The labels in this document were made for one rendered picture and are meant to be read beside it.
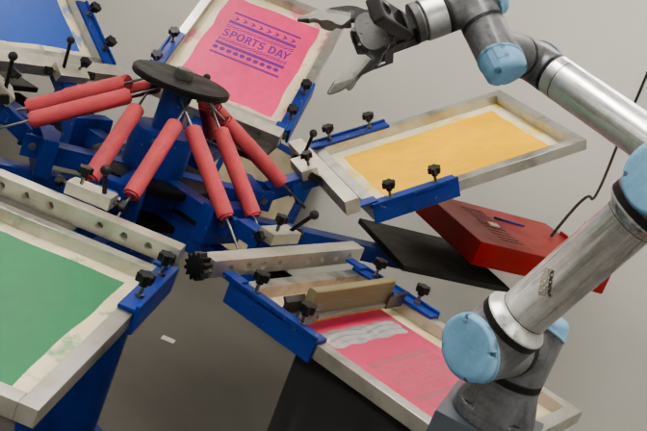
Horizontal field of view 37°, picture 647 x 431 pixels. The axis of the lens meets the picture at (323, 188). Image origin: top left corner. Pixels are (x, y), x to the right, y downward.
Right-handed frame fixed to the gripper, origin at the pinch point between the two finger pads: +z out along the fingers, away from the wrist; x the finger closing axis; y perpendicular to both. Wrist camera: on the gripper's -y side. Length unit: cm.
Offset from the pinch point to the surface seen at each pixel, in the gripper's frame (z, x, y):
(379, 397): 7, -51, 76
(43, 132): 69, 61, 115
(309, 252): 8, -2, 119
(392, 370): 0, -44, 95
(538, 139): -82, 20, 169
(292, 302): 18, -20, 90
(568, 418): -38, -70, 105
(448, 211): -47, 14, 194
